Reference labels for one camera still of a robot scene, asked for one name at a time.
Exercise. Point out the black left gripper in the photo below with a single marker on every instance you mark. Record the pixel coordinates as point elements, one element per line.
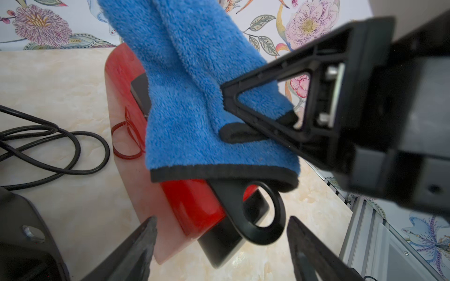
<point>29,252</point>

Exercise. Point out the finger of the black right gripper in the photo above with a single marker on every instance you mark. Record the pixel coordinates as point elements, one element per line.
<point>274,105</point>

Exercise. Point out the blue microfiber cloth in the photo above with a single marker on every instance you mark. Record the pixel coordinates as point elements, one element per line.
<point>188,49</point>

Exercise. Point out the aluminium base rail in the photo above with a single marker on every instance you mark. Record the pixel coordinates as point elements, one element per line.
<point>387,243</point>

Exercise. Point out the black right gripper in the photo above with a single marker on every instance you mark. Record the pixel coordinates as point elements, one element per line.
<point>379,111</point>

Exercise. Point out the red coffee machine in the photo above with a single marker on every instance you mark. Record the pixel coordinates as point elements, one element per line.
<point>187,210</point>

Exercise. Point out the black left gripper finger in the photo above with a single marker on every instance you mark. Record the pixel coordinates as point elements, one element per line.
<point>312,259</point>

